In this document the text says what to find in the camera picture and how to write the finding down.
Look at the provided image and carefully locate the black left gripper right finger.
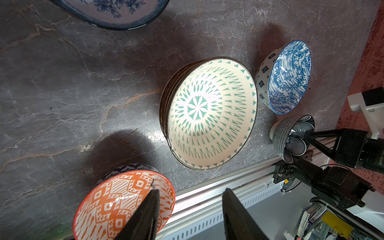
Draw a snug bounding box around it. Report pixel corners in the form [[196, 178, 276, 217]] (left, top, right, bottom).
[[222, 188, 268, 240]]

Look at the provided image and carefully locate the blue floral rimmed bowl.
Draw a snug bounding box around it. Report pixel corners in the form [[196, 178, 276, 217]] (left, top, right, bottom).
[[53, 0, 169, 31]]

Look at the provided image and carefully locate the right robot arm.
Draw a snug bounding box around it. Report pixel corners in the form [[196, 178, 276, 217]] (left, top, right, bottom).
[[270, 87, 384, 240]]

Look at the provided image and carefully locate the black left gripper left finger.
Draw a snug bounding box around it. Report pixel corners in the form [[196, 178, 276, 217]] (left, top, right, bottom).
[[115, 190, 160, 240]]

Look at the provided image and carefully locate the orange white pattern bowl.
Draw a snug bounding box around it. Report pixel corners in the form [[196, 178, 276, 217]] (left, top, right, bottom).
[[73, 170, 176, 240]]

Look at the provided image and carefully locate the aluminium mounting rail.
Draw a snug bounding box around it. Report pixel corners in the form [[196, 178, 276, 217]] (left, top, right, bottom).
[[155, 137, 340, 240]]

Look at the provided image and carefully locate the dark flower-shaped bowl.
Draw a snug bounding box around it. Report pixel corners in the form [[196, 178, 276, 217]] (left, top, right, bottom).
[[269, 115, 315, 164]]

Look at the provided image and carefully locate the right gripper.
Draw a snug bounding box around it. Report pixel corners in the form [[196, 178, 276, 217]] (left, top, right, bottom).
[[304, 129, 384, 174]]

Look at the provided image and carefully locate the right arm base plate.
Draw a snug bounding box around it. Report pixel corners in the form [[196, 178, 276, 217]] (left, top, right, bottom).
[[274, 159, 375, 210]]

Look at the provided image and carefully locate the white green pattern bowl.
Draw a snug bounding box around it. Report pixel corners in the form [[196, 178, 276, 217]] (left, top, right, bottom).
[[165, 57, 258, 170]]

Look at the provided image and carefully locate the blue swirl pattern bowl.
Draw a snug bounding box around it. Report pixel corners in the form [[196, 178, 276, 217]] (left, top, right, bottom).
[[255, 40, 312, 115]]

